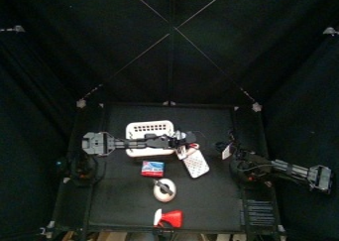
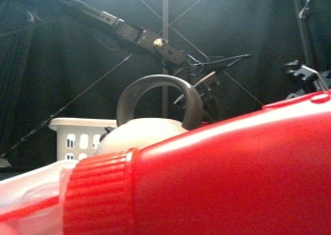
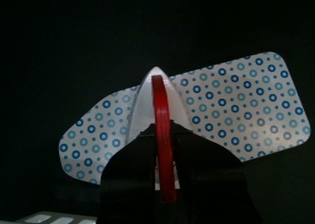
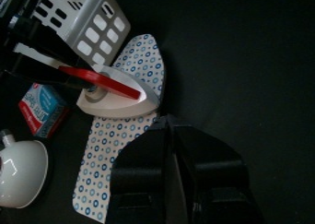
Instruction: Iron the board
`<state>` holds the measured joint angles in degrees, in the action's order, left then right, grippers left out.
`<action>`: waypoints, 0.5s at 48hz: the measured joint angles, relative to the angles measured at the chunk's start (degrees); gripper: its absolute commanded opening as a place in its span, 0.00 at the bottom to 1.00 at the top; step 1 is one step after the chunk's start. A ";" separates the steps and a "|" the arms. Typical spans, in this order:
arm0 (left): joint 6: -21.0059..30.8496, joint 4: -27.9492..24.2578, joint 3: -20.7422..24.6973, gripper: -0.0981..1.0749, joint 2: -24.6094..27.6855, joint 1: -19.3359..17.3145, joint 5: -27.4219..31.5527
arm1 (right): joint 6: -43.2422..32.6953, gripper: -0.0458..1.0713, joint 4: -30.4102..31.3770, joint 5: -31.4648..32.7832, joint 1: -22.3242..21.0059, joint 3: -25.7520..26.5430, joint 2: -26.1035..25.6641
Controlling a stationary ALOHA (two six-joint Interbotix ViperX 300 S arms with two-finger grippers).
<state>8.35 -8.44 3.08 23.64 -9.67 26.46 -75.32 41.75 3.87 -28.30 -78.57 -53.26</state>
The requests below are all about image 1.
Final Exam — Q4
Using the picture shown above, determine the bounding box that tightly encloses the black vertical frame pole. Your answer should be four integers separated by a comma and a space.
166, 0, 178, 104

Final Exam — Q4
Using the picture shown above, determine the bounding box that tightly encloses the red and blue box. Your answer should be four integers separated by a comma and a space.
140, 160, 166, 178

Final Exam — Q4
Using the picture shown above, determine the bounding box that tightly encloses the white paper tag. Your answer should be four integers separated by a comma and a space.
222, 143, 234, 161

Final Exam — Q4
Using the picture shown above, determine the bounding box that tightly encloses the white plastic laundry basket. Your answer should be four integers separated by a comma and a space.
124, 119, 176, 159

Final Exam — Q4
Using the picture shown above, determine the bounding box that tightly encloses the red toy spray bottle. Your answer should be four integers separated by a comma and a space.
152, 208, 184, 229

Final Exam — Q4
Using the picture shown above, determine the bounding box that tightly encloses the white text label sticker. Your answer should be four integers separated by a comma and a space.
246, 199, 278, 227

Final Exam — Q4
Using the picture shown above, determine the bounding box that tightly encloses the thin diagonal brace wire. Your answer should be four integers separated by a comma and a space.
84, 0, 237, 99
123, 0, 257, 104

